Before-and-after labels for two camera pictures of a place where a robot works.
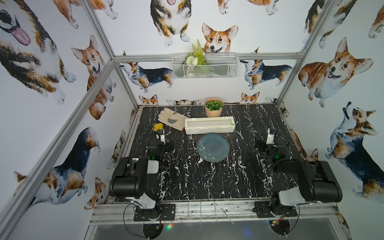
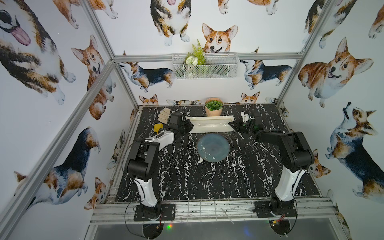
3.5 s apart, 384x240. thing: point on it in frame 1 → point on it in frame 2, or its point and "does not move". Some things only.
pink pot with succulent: x=213 y=107 does not move
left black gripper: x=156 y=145 → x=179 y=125
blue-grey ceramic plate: x=213 y=147 does not move
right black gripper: x=263 y=144 → x=237 y=125
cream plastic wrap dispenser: x=209 y=125 does not move
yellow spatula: x=158 y=126 does not move
